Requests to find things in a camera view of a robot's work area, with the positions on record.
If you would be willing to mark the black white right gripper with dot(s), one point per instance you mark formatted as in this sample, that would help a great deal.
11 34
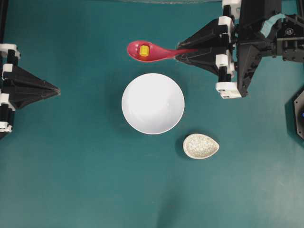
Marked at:
219 32

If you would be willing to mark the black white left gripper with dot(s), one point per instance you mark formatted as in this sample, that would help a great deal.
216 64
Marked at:
11 99

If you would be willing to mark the red plastic spoon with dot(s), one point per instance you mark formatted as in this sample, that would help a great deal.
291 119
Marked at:
157 53

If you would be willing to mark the yellow hexagonal prism block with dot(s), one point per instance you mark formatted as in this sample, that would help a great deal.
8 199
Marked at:
144 50

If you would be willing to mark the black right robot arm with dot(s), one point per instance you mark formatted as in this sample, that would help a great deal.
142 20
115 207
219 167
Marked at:
263 30

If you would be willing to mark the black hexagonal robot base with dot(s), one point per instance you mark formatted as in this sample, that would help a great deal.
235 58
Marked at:
294 114

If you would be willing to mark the white round bowl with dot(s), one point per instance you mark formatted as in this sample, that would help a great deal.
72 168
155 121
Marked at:
153 103

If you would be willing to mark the speckled teardrop ceramic dish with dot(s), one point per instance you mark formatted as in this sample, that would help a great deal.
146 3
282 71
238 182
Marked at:
199 146

